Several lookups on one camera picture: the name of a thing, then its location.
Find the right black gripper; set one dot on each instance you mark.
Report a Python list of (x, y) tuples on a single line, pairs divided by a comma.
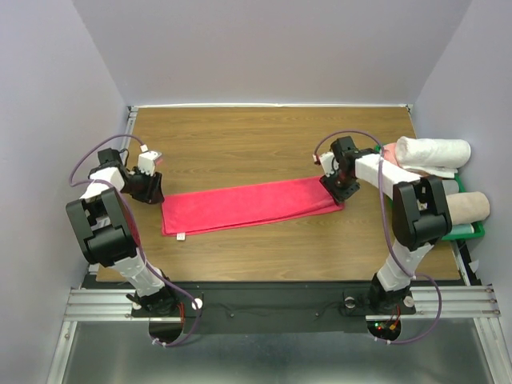
[(337, 194)]

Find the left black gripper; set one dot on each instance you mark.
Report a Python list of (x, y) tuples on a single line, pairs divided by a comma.
[(151, 194)]

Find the pink microfiber towel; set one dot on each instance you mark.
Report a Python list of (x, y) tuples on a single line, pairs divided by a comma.
[(242, 206)]

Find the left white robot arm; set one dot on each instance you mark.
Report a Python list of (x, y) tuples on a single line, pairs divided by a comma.
[(106, 230)]

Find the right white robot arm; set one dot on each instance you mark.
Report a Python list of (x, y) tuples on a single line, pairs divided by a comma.
[(419, 218)]

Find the pink rolled towel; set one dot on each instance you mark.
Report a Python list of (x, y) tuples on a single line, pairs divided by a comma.
[(390, 153)]

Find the white rolled towel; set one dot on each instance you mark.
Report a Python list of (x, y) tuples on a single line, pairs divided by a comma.
[(432, 154)]

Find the grey rolled towel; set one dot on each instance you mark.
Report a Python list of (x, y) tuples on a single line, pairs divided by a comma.
[(450, 186)]

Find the teal rolled towel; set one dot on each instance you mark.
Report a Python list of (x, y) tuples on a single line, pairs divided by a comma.
[(459, 231)]

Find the beige rolled towel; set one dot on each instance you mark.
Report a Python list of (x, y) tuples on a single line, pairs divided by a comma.
[(468, 207)]

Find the green plastic bin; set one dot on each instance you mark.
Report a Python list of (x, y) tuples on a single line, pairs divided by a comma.
[(479, 230)]

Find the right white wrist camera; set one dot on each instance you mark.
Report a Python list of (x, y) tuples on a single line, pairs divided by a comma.
[(327, 162)]

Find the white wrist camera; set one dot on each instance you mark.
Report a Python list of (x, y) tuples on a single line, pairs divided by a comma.
[(147, 162), (327, 162)]

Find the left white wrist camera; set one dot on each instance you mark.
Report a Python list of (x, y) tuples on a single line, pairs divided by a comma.
[(147, 162)]

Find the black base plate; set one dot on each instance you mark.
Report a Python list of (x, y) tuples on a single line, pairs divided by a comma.
[(268, 308)]

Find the aluminium frame rail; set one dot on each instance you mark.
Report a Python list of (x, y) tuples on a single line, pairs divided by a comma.
[(98, 305)]

